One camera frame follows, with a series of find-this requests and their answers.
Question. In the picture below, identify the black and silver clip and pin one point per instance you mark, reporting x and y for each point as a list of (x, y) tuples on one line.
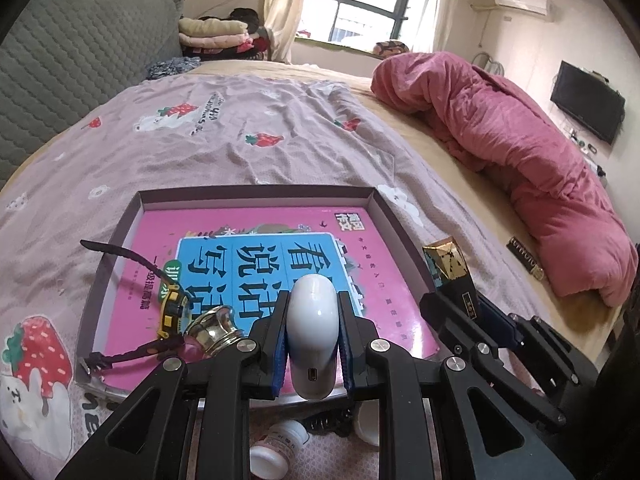
[(327, 422)]

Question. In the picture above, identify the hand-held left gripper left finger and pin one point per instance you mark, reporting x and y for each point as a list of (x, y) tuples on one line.
[(280, 355)]

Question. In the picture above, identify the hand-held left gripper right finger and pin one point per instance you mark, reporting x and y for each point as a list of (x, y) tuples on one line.
[(345, 355)]

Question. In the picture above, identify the black wall television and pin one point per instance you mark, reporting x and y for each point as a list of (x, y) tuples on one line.
[(587, 100)]

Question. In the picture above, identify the dark patterned cloth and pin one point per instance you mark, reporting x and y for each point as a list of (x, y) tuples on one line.
[(172, 67)]

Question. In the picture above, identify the white air conditioner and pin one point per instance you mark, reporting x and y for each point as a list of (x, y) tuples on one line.
[(522, 2)]

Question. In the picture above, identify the white ribbed jar cap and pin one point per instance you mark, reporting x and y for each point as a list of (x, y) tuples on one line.
[(367, 425)]

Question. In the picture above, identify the stack of folded clothes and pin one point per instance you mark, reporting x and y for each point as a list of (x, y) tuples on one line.
[(215, 35)]

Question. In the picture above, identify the pink book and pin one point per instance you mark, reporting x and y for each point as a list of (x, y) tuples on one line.
[(210, 222)]

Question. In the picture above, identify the brown patterned bag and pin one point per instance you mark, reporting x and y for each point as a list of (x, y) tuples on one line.
[(390, 49)]

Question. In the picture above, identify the metal chair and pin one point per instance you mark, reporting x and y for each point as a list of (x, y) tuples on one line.
[(487, 62)]

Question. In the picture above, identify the dark grey box tray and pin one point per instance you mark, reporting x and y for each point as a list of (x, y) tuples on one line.
[(255, 197)]

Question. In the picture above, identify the white earbuds case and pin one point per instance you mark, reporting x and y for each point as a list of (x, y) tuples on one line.
[(312, 335)]

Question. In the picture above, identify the window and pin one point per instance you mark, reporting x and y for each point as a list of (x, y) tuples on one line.
[(370, 0)]

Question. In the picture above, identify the pink quilt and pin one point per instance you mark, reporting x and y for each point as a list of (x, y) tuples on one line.
[(500, 135)]

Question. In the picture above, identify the brass metal fitting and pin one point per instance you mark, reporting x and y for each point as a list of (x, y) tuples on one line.
[(215, 327)]

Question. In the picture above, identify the yellow black wrist watch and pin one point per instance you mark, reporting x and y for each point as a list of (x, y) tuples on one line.
[(172, 310)]

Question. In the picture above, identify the beige bed sheet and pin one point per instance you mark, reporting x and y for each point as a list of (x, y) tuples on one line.
[(465, 195)]

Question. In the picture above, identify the cream curtain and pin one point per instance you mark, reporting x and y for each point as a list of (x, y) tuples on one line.
[(445, 5), (285, 10)]

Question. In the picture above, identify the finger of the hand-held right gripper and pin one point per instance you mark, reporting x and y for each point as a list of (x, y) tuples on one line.
[(495, 317), (450, 320)]

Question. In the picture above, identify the grey quilted headboard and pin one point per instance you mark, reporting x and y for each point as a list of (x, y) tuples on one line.
[(75, 60)]

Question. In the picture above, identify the strawberry printed blanket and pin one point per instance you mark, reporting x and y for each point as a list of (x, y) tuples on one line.
[(250, 150)]

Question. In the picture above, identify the black gold slim box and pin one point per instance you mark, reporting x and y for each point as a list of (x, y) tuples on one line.
[(450, 270)]

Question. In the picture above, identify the white pill bottle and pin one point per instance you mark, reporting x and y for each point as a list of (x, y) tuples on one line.
[(280, 450)]

